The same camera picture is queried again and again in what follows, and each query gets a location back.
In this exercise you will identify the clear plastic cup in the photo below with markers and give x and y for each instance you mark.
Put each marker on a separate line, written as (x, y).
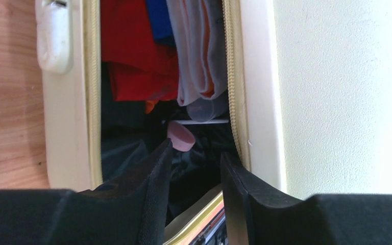
(204, 110)

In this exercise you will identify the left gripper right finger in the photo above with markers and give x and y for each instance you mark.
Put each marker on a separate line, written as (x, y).
(258, 213)

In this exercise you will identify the orange white towel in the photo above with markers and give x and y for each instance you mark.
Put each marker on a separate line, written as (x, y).
(199, 33)

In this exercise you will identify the pink round lid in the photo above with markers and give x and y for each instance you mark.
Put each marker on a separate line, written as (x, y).
(182, 139)

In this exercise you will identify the white toothbrush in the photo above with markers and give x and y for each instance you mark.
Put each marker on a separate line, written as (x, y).
(193, 122)

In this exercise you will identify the red shirt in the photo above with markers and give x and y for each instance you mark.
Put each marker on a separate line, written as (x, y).
(139, 69)

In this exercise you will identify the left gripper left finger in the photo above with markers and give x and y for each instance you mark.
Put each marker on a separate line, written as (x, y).
(129, 209)

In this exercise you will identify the blue cloth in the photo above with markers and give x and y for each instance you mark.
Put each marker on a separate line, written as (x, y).
(160, 22)

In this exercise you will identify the orange shirt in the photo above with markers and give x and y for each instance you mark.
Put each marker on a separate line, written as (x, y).
(155, 106)

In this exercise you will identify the cream suitcase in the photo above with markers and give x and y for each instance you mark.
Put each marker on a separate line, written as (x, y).
(310, 88)

